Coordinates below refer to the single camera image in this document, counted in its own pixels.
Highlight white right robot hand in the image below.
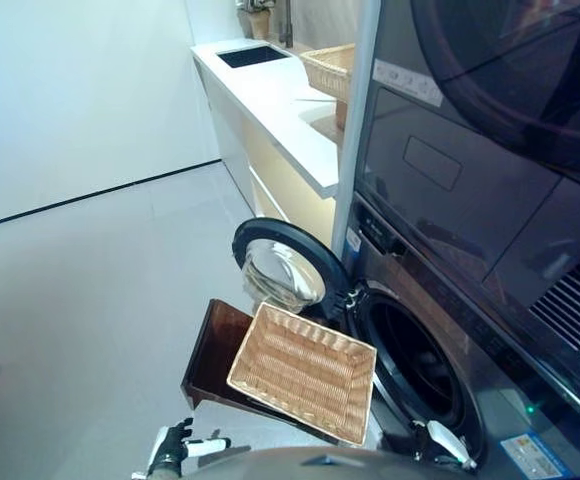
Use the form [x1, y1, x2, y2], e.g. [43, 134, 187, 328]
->
[412, 419, 479, 471]

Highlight black and white left hand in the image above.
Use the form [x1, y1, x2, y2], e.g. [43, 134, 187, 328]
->
[147, 417, 232, 476]

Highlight white energy label sticker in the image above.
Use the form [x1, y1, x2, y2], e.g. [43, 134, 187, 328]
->
[499, 433, 579, 480]

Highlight brown translucent stool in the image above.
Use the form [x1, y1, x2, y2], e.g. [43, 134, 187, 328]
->
[179, 298, 361, 444]

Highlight grey robot torso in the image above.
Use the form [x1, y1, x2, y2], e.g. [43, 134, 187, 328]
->
[194, 446, 471, 480]

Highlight wicker laundry basket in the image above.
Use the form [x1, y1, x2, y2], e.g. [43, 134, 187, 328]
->
[226, 301, 379, 447]

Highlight round glass washer door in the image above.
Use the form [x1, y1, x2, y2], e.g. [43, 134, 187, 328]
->
[230, 217, 359, 331]

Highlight white vertical side panel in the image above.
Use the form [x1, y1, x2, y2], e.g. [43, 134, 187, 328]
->
[330, 0, 386, 261]

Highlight white counter cabinet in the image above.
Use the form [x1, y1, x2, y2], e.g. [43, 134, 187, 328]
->
[189, 37, 356, 251]

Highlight small wicker basket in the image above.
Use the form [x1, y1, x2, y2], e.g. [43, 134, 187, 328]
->
[299, 43, 356, 96]

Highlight black square sink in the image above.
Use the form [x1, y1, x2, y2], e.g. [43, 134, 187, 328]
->
[215, 44, 294, 69]

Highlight metal faucet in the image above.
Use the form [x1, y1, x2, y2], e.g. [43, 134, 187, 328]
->
[277, 0, 296, 49]

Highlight potted white flowers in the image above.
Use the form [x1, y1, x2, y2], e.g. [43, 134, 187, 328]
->
[237, 0, 276, 41]

